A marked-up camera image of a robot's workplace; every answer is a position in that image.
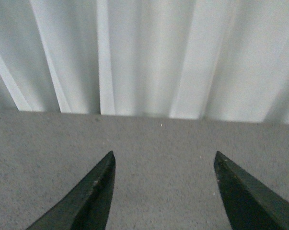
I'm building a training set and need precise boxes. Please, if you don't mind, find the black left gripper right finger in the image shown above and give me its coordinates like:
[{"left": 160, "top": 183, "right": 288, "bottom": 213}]
[{"left": 214, "top": 151, "right": 289, "bottom": 230}]

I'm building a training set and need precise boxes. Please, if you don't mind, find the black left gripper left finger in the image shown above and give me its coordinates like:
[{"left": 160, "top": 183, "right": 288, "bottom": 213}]
[{"left": 28, "top": 151, "right": 116, "bottom": 230}]

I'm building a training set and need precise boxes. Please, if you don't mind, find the white pleated curtain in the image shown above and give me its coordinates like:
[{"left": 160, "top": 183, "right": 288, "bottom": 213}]
[{"left": 0, "top": 0, "right": 289, "bottom": 124}]

